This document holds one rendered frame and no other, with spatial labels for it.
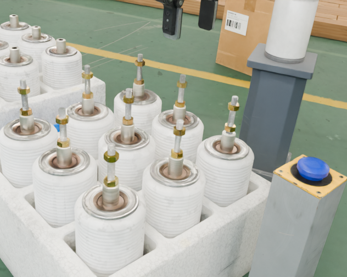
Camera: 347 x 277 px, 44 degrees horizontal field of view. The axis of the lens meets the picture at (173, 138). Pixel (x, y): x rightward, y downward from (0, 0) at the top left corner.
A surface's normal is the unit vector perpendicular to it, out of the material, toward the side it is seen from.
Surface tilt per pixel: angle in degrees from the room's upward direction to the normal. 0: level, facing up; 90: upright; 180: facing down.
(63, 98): 90
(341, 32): 90
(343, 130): 0
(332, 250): 0
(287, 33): 90
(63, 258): 0
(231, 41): 89
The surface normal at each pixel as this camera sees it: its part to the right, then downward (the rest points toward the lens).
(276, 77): -0.35, 0.45
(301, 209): -0.73, 0.29
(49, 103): 0.69, 0.41
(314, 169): 0.07, -0.83
